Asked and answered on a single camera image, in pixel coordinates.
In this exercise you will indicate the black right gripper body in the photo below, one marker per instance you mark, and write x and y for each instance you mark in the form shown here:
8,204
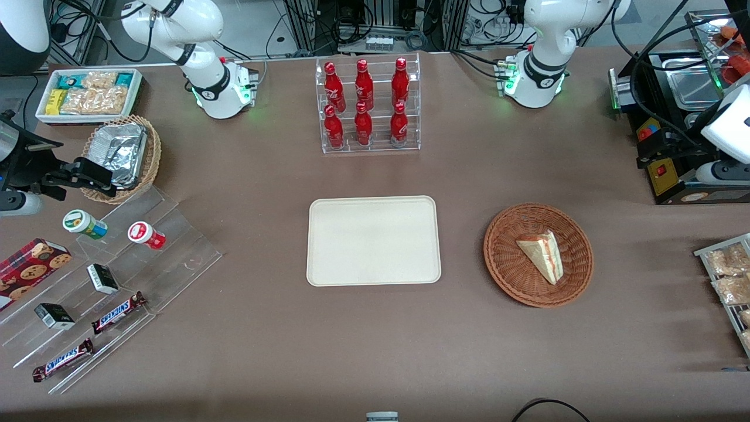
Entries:
28,162

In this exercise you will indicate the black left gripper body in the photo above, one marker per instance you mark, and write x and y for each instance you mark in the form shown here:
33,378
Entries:
683,145

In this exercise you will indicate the triangle sandwich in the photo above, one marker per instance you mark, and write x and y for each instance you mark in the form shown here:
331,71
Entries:
542,255

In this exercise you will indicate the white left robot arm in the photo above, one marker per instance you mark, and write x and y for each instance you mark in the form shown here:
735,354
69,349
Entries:
545,58

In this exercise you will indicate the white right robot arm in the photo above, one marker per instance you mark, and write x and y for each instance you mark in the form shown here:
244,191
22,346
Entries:
205,88

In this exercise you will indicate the oval light wicker basket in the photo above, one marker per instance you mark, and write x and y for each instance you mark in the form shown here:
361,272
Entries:
153,158

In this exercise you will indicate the round brown wicker basket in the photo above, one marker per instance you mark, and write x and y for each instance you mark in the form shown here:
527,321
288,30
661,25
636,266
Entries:
515,275

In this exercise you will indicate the cream plastic tray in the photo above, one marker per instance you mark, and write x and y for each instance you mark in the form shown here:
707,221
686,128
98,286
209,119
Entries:
373,240

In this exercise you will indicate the silver foil packet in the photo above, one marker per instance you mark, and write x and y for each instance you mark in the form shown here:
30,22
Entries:
117,146
130,177

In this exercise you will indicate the black food warmer machine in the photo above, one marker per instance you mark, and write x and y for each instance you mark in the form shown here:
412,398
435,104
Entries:
674,187

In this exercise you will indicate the green lid cup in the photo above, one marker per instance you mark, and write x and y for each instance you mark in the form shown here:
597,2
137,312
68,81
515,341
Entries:
82,223

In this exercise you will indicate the steel warmer pan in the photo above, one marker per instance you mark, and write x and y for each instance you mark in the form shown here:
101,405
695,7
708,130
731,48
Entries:
691,88

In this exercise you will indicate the grey box with green light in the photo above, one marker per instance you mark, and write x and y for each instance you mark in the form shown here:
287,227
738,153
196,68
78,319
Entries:
621,91

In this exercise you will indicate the red lid cup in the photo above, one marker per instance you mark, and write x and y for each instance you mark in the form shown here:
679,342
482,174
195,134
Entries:
143,234

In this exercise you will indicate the yellow snack pack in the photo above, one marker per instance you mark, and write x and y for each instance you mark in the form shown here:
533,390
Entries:
55,102

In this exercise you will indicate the large clear cracker bag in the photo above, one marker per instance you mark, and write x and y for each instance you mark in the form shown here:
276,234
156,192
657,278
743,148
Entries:
96,101

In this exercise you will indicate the white rectangular snack bin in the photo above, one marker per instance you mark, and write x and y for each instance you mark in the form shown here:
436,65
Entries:
137,97

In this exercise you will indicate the small clear cracker bag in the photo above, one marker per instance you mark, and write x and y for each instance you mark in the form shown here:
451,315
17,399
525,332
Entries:
99,80

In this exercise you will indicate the teal snack pack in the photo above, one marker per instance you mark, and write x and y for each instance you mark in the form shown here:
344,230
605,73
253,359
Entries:
70,81
124,79

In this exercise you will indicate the small black box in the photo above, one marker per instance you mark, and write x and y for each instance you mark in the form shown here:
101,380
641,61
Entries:
103,279
54,316

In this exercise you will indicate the red sausage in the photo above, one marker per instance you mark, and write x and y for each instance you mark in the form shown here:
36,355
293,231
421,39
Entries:
735,70

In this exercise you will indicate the clear acrylic stepped display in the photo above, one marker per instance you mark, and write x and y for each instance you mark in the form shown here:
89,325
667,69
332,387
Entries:
176,258

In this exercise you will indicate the red plaid cookie box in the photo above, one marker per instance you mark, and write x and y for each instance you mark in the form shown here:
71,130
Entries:
29,269

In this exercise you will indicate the clear bag of crackers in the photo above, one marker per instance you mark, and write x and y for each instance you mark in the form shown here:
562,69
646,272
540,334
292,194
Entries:
729,261
735,290
746,319

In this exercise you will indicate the brown Snickers bar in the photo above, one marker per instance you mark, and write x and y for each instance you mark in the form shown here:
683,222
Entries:
61,360
117,313

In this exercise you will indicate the red drink bottle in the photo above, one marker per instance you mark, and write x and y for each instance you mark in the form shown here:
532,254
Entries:
334,88
364,85
399,126
334,130
363,128
400,82

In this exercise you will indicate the clear acrylic bottle rack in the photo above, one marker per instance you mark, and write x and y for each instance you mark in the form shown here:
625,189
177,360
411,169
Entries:
381,149

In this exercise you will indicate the white power strip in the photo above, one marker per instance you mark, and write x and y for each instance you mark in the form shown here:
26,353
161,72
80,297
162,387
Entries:
379,43

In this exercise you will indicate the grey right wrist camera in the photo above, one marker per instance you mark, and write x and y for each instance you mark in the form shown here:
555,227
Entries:
17,204

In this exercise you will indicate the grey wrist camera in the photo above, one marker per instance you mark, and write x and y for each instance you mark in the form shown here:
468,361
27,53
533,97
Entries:
723,173
17,204

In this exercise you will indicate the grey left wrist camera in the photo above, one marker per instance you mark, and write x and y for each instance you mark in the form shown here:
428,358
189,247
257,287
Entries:
723,173

